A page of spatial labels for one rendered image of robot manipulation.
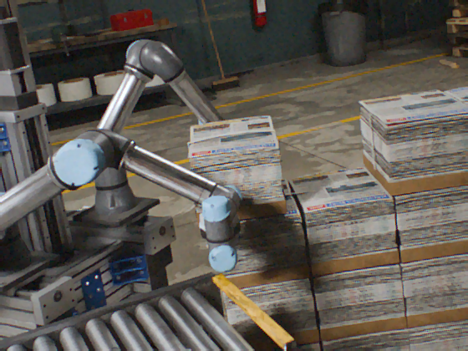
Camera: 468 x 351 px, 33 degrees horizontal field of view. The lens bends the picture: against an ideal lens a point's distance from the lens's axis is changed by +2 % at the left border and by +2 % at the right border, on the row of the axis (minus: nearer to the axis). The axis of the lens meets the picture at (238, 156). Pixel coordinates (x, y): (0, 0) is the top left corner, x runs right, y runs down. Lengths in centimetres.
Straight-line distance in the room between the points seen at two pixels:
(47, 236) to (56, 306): 34
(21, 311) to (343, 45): 746
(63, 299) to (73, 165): 51
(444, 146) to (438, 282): 45
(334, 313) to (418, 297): 28
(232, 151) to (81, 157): 52
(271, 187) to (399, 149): 41
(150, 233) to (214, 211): 67
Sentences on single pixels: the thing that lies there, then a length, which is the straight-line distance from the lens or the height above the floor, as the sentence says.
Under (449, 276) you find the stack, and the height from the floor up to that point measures 54.
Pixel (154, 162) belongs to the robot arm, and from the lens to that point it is 216.
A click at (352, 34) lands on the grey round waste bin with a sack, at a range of 944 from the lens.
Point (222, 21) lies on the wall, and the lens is 939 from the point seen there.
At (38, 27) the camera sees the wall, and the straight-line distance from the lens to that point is 881.
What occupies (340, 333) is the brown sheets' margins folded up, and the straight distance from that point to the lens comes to 263.
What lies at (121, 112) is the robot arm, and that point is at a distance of 285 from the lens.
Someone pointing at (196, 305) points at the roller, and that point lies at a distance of 202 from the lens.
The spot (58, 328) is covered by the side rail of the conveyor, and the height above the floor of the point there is 80.
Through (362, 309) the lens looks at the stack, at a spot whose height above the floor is 46.
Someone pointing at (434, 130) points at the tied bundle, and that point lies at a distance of 246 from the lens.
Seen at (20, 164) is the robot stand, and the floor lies 108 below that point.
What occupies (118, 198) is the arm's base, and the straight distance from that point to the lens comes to 273.
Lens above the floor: 168
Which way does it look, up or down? 16 degrees down
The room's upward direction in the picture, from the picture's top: 8 degrees counter-clockwise
